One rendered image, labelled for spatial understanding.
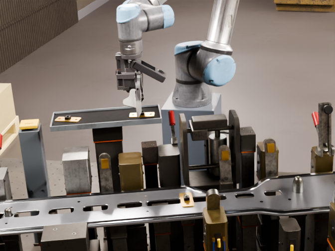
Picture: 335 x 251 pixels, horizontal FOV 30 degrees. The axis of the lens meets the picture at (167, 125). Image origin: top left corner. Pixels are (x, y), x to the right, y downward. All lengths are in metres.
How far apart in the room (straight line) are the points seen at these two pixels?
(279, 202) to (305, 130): 3.12
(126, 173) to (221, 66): 0.51
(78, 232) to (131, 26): 0.67
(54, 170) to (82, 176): 0.90
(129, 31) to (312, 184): 0.74
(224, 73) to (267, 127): 2.85
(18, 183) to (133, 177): 0.92
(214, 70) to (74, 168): 0.59
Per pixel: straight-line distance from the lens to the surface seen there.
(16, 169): 2.93
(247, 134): 2.03
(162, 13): 2.05
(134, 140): 4.87
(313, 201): 1.89
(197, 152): 2.36
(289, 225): 1.79
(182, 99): 2.33
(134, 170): 1.96
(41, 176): 2.19
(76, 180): 1.98
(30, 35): 7.66
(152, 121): 2.06
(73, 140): 4.98
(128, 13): 1.98
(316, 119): 2.13
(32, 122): 2.15
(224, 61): 2.17
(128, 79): 2.04
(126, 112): 2.15
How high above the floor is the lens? 1.92
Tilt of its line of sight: 22 degrees down
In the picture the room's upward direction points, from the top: 3 degrees counter-clockwise
